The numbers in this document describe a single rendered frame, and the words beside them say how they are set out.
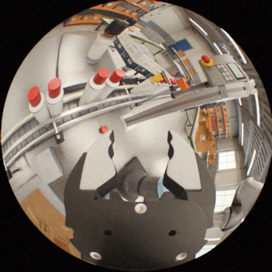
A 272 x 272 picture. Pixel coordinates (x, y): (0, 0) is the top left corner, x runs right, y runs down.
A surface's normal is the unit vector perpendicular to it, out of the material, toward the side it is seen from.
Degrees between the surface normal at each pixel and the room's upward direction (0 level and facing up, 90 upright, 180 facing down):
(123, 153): 0
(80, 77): 0
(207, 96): 90
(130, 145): 0
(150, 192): 90
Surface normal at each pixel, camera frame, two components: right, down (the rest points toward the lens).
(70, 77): 0.66, -0.13
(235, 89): -0.65, 0.40
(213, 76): -0.74, -0.19
